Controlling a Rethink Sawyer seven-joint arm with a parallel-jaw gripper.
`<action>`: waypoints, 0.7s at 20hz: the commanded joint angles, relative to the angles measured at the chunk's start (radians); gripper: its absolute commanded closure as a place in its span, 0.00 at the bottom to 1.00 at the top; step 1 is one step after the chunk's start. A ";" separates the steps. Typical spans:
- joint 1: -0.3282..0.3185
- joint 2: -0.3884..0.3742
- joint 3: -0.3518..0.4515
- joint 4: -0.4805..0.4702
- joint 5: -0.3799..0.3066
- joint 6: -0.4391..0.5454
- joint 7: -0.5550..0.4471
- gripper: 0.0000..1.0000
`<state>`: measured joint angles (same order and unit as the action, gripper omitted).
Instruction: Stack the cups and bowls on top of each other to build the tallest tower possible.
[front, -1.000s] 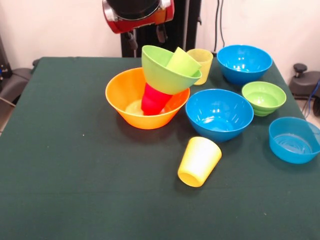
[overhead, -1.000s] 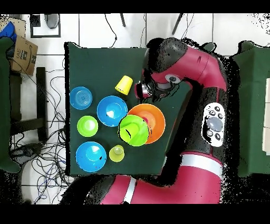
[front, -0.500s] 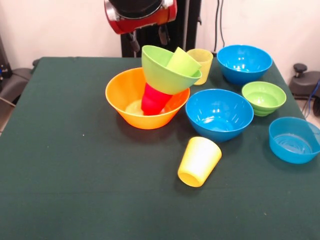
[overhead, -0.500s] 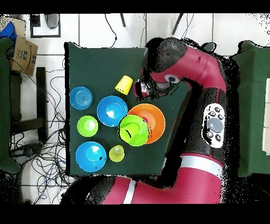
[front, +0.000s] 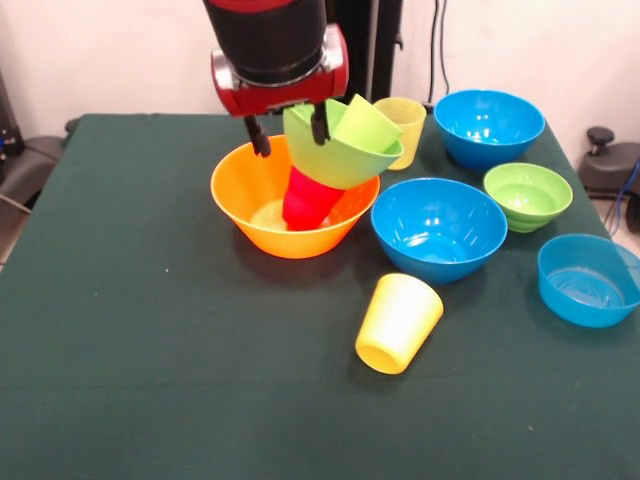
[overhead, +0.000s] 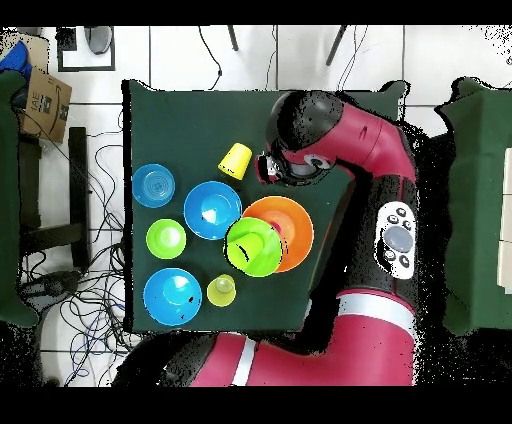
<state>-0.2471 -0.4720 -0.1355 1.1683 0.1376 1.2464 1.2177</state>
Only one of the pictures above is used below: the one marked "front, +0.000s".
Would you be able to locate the black chair base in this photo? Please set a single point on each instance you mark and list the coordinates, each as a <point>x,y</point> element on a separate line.
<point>30,165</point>

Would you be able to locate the pale translucent yellow cup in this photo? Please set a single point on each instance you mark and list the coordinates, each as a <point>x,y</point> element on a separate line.
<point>412,125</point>

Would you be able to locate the large blue bowl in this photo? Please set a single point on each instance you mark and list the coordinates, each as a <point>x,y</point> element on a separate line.
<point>490,135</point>
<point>440,235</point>

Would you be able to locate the dark green table cloth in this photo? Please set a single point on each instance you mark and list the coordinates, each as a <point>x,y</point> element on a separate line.
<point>300,425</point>

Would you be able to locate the red cup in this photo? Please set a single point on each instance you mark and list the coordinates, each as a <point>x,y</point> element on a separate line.
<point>310,205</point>

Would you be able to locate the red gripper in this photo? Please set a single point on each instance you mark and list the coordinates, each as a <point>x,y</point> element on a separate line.
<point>280,97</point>

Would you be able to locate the black knobbed equipment base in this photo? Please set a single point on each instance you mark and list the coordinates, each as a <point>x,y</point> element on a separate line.
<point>610,165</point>

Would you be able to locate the black equipment case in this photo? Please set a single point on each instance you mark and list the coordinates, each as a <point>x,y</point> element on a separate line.
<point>9,120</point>

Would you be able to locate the green cup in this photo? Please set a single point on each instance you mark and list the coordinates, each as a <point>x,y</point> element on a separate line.
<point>367,127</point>

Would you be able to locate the small blue bowl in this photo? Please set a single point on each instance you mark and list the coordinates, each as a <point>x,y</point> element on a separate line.
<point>585,290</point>

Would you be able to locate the large green bowl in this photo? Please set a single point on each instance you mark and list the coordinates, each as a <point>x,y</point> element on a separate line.
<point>340,165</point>

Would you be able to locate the large orange bowl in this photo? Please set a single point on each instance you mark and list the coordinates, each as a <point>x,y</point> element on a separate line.
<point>260,235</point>

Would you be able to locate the small green bowl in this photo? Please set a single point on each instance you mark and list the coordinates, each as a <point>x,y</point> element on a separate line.
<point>527,205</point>

